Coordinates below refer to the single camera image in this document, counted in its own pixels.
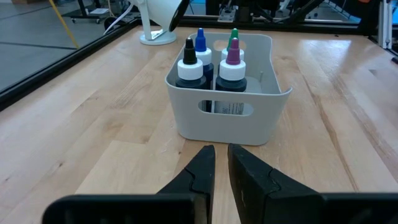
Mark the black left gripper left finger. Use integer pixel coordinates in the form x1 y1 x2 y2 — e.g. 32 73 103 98
157 144 216 224

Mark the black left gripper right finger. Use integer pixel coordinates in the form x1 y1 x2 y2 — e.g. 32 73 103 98
228 142 324 224

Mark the large black-capped colouring bottle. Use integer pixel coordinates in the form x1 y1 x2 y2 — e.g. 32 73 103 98
175 37 212 113

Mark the large purple-capped colouring bottle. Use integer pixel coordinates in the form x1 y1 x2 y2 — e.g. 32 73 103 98
214 37 249 116

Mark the large blue-capped colouring bottle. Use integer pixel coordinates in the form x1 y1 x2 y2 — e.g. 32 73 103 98
194 27 215 91

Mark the large green-capped colouring bottle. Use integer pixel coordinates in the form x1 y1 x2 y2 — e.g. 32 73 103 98
221 27 246 62

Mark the white plastic storage bin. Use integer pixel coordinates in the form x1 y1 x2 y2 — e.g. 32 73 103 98
164 32 293 146

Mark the white spotlight lamp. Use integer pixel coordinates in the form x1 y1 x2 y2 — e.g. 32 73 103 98
129 0 191 46

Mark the white metal mounting bracket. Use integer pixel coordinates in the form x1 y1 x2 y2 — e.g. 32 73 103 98
216 6 238 23

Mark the white lamp cable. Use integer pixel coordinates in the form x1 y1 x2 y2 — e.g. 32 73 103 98
103 2 135 35

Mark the white aluminium post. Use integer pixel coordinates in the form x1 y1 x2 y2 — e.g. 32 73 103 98
377 0 393 50

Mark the yellow hanging cable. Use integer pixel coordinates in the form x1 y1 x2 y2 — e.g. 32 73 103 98
48 0 81 50

